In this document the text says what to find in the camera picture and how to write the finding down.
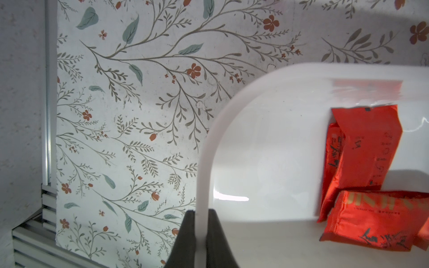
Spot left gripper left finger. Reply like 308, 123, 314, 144
164, 211, 196, 268

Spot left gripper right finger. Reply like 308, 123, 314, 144
206, 209, 239, 268

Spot white plastic storage box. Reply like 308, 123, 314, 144
195, 64, 429, 268

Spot red tea bag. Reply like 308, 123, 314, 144
320, 191, 429, 252
318, 105, 403, 222

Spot aluminium front rail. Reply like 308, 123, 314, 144
12, 184, 101, 268

